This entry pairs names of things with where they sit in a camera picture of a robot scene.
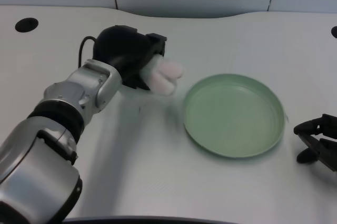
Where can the green round plate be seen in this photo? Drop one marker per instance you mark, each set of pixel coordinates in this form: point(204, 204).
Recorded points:
point(234, 116)

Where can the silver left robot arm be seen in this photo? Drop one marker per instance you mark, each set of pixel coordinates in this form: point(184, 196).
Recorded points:
point(52, 132)

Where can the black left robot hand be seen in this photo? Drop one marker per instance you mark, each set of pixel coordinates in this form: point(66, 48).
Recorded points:
point(123, 53)

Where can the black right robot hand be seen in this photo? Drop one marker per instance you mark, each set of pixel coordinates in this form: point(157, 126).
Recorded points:
point(317, 140)

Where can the white plush rabbit doll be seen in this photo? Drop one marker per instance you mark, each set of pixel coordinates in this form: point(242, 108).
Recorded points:
point(163, 75)

